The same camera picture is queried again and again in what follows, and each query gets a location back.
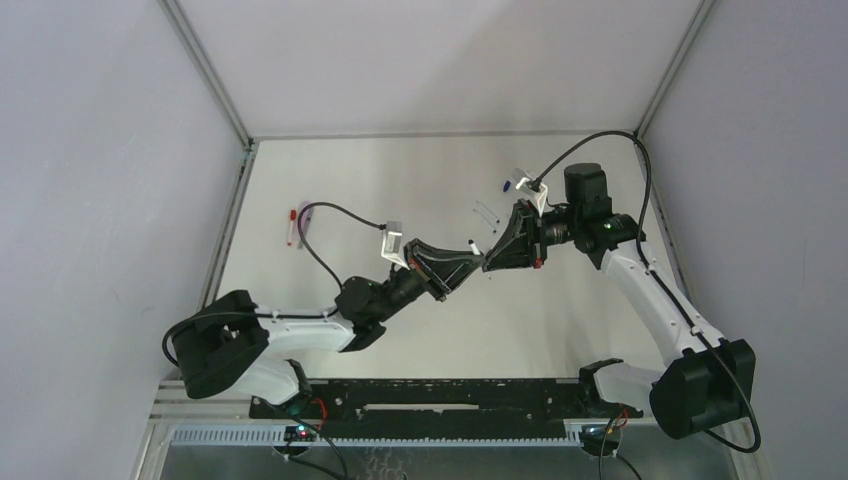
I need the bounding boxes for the white pen red end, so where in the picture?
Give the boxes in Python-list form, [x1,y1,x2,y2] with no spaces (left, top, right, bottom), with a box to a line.
[286,218,297,247]

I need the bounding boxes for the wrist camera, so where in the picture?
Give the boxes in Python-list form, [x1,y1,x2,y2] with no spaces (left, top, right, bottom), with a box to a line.
[381,221,408,268]
[512,168,548,216]

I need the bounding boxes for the grey pen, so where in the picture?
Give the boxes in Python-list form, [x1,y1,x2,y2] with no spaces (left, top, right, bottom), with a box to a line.
[295,202,313,249]

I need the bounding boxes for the white pen blue end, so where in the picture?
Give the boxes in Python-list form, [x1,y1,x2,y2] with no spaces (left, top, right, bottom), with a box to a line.
[475,200,500,224]

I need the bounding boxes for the left camera cable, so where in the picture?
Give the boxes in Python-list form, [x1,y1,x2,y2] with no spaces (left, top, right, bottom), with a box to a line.
[162,201,389,369]

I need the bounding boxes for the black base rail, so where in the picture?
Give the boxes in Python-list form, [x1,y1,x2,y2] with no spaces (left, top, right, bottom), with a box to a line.
[248,377,644,440]

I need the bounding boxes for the thin white black-tip pen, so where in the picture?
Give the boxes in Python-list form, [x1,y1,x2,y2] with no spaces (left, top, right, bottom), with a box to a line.
[468,239,482,256]

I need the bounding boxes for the camera cable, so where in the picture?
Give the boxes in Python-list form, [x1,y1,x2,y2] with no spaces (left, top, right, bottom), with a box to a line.
[162,201,389,369]
[533,130,762,455]

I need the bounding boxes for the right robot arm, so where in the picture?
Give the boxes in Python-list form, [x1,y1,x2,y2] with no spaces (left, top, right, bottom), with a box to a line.
[483,163,756,439]

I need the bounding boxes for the pink highlighter pen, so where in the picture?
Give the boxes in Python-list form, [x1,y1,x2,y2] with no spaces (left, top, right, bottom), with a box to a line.
[297,201,312,235]

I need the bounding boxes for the aluminium frame rails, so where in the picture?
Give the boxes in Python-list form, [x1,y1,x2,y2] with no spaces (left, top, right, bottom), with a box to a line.
[133,378,769,479]

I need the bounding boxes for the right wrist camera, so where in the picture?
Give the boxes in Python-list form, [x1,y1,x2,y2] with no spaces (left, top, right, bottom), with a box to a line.
[512,168,548,216]

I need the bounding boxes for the right camera cable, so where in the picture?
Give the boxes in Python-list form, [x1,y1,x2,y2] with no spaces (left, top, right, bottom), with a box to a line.
[533,130,762,455]

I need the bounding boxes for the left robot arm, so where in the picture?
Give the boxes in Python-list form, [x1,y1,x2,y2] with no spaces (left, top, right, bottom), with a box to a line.
[162,239,484,405]

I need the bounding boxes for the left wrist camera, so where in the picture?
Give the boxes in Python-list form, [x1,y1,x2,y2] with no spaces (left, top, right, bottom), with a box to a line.
[381,221,408,268]

